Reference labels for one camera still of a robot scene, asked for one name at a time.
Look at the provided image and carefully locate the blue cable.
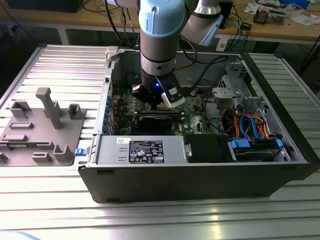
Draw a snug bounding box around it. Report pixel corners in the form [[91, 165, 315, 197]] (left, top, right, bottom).
[[237, 21, 247, 48]]

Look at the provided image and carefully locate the orange wire bundle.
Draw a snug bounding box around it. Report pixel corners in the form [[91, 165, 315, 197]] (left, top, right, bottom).
[[251, 114, 272, 140]]

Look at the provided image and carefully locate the green motherboard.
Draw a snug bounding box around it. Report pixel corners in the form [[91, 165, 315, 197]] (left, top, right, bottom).
[[111, 86, 213, 137]]

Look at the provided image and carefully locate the beige case latch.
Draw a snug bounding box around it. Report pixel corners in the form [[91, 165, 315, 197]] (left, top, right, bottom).
[[104, 46, 120, 62]]

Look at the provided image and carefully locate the copper braided cable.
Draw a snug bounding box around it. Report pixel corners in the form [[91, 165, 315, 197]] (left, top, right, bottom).
[[174, 62, 195, 71]]

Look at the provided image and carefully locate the black camera cable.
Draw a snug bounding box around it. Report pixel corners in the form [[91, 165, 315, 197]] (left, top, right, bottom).
[[192, 55, 229, 89]]

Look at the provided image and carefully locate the red wire bundle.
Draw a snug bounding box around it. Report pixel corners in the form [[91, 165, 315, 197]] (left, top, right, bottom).
[[222, 111, 241, 133]]

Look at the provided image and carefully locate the silver power supply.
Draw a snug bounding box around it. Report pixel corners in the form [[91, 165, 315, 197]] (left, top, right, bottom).
[[96, 134, 188, 166]]

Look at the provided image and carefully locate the wooden desk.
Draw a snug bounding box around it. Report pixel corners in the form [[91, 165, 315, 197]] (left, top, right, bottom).
[[0, 0, 320, 45]]

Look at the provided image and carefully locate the grey metal drive cage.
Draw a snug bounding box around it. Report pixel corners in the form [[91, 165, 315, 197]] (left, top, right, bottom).
[[211, 61, 251, 111]]

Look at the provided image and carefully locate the black equipment box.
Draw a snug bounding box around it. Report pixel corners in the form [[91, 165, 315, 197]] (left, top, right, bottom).
[[4, 0, 82, 14]]

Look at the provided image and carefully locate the white paper sheet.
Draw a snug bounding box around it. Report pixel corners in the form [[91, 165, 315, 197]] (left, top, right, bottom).
[[289, 13, 320, 27]]

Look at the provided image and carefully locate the CPU socket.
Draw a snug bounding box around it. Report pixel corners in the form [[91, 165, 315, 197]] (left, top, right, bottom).
[[149, 103, 177, 112]]

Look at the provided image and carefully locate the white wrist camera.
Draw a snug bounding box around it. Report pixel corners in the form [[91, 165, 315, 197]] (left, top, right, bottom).
[[160, 84, 186, 109]]

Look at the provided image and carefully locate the blue case latch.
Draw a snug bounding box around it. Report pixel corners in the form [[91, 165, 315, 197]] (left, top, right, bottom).
[[74, 147, 88, 158]]

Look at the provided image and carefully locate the hard disk in blue carrier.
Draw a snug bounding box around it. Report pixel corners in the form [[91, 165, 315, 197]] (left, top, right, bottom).
[[227, 138, 285, 163]]

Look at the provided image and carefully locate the black graphics card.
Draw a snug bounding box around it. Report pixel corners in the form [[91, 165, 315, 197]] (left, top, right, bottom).
[[136, 114, 174, 132]]

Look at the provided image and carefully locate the pale blue flat wire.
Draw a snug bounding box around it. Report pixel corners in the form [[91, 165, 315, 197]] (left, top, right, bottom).
[[246, 112, 266, 145]]

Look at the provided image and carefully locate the copper coil electronics module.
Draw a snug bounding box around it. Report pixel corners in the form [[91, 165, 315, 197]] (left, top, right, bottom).
[[253, 6, 287, 25]]

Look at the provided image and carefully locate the white label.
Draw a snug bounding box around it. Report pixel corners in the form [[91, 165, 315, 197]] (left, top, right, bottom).
[[216, 34, 228, 52]]

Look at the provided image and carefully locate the black PC case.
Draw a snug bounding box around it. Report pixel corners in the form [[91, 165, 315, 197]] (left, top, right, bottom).
[[77, 46, 320, 204]]

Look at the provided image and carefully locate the black upright device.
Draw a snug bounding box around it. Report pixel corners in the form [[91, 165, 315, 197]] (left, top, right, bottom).
[[219, 0, 235, 30]]

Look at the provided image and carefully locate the black wire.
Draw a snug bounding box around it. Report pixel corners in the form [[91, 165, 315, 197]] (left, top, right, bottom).
[[203, 92, 223, 137]]

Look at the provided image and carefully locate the blue box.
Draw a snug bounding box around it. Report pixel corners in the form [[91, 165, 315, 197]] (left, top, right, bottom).
[[279, 0, 312, 8]]

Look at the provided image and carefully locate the grey parts rack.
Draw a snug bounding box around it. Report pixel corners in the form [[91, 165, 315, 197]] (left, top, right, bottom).
[[0, 87, 88, 168]]

